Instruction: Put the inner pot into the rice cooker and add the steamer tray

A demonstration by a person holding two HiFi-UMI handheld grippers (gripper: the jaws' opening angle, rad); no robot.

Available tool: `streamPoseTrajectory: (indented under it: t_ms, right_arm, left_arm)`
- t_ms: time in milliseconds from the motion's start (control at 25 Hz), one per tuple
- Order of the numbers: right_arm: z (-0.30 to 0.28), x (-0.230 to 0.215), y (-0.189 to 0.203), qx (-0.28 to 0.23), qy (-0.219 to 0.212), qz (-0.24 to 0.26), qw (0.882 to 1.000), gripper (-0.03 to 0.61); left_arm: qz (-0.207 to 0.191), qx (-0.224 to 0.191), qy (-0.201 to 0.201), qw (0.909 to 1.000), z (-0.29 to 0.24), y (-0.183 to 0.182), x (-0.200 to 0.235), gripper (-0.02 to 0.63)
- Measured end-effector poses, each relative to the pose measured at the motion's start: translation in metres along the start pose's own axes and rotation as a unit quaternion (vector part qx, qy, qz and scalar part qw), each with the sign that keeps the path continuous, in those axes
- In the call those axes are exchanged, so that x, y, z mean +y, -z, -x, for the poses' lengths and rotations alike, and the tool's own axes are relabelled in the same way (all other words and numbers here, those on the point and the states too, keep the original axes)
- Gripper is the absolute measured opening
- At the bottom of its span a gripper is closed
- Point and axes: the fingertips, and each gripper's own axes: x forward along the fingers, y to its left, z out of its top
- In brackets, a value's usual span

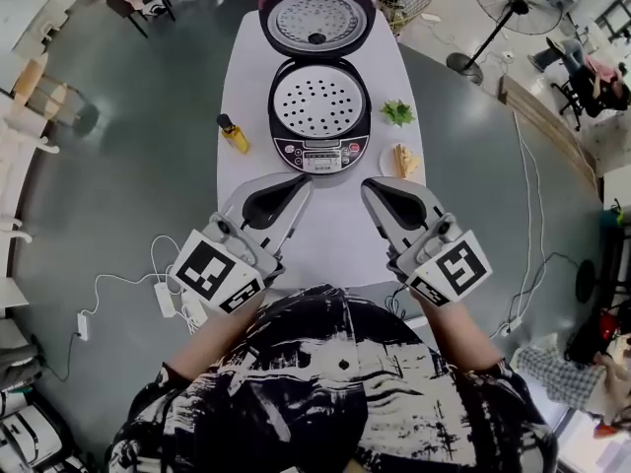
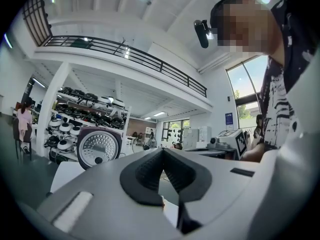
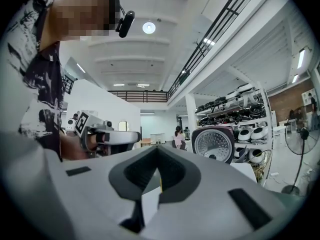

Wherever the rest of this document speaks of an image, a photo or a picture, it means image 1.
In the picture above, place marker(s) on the white cabinet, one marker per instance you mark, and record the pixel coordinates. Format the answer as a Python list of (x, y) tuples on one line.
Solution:
[(618, 187)]

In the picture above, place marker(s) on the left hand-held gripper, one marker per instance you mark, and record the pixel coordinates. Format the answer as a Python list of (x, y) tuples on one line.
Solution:
[(212, 269)]

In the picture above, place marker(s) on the person's right forearm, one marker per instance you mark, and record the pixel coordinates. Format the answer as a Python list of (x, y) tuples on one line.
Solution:
[(458, 338)]

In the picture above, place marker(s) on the person's left forearm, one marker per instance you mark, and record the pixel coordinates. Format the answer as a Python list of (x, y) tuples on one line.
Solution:
[(212, 343)]

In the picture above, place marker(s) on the white wooden furniture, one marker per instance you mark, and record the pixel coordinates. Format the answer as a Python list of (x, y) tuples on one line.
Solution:
[(15, 131)]

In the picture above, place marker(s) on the green leafy vegetable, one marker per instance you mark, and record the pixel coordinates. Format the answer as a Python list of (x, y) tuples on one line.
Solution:
[(397, 113)]

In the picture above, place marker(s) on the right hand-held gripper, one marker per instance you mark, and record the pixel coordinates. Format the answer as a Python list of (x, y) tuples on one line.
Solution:
[(458, 269)]

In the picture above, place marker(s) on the white steamer tray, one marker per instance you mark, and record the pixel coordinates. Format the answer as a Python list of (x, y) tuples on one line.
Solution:
[(296, 111)]

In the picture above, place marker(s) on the white tablecloth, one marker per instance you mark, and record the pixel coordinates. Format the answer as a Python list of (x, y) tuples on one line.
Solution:
[(335, 244)]

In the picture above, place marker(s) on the black metal rack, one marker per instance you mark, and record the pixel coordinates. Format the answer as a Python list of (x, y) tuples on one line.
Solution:
[(616, 244)]

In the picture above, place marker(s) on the yellow oil bottle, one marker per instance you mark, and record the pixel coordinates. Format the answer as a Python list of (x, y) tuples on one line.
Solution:
[(236, 138)]

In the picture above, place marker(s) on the white storage cases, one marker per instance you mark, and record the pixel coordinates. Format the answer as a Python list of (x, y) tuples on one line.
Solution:
[(29, 436)]

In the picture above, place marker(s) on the grey bag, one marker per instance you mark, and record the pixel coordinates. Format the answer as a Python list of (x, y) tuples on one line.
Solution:
[(20, 367)]

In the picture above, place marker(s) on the white power strip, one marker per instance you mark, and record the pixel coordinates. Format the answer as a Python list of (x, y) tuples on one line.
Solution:
[(83, 325), (163, 299), (512, 324)]

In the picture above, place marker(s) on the wooden stool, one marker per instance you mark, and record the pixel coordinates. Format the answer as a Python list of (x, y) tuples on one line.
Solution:
[(29, 74)]

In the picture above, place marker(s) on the black office chair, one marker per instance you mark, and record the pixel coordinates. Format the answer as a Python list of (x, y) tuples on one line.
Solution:
[(577, 99)]

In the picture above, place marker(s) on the small white plate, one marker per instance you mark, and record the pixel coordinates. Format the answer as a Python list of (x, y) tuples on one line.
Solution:
[(387, 163)]

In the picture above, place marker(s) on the red container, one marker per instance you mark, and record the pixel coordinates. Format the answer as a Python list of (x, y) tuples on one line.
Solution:
[(607, 328)]

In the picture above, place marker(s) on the dark red rice cooker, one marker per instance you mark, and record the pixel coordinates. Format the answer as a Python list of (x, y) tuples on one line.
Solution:
[(320, 160)]

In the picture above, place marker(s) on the black and white patterned shirt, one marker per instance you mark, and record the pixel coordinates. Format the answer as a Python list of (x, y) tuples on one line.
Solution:
[(320, 412)]

